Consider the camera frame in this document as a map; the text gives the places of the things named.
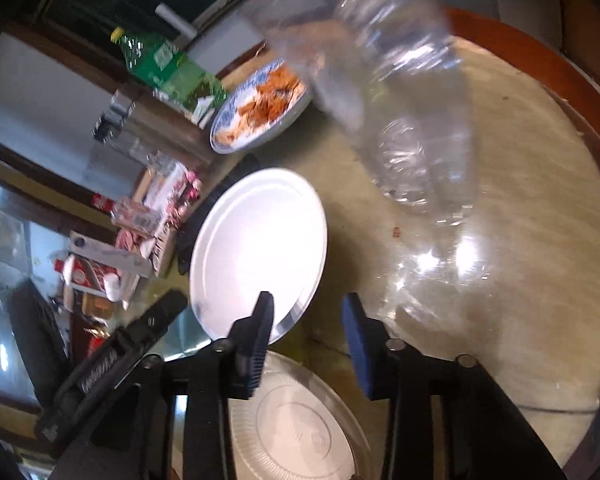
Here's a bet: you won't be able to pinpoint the pink wrapped candies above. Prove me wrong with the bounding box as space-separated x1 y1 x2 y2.
149 167 204 222

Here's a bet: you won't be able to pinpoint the white foam plate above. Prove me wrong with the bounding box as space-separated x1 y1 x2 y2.
189 167 328 346

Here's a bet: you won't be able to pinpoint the pink meat pack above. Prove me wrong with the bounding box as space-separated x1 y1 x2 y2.
115 227 157 257

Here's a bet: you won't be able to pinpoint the white bottle red cap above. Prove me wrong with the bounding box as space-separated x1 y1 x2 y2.
54 255 112 292

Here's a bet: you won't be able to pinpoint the small amber bottle red cap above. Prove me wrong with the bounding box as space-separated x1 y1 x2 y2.
92 193 157 227

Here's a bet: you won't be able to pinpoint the golden brown jar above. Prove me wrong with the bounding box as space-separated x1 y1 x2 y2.
82 292 114 319

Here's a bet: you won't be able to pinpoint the green soda bottle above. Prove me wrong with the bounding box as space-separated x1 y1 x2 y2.
110 26 229 112

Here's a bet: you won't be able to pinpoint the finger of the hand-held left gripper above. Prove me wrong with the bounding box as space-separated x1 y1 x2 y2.
112 290 188 356

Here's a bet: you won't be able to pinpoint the clear glass mug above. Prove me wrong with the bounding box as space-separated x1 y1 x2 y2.
240 0 482 222

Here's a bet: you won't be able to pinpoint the clear liquor bottle black cap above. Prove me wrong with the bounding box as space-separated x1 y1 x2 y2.
92 120 186 173

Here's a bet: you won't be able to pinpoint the beige ribbed plastic bowl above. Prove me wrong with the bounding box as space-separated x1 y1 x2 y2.
228 350 372 480

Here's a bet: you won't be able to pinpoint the blue patterned plate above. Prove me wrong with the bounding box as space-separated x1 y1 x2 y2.
209 57 314 155

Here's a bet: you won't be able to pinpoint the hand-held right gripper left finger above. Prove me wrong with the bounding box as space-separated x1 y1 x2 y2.
65 291 275 480

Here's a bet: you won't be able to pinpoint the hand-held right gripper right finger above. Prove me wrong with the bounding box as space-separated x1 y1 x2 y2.
342 292 567 480

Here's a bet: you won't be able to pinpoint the long white box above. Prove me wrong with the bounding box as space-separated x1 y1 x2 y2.
69 230 154 279

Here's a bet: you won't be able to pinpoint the stainless steel thermos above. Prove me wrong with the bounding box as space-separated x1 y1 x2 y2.
92 89 201 161

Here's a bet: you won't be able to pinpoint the orange fried food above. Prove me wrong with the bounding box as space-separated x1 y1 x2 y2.
220 62 304 144

